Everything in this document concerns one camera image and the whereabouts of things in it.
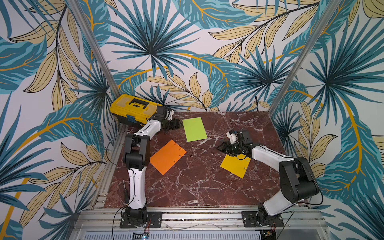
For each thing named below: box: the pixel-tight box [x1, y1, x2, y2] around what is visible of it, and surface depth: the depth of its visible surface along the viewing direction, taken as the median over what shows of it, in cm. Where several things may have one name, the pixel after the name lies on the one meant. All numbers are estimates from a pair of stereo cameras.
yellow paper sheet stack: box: [220, 154, 251, 179], surface depth 94 cm
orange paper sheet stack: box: [149, 139, 187, 176], surface depth 99 cm
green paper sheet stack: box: [182, 117, 208, 143], surface depth 112 cm
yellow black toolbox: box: [110, 94, 163, 126], surface depth 101 cm
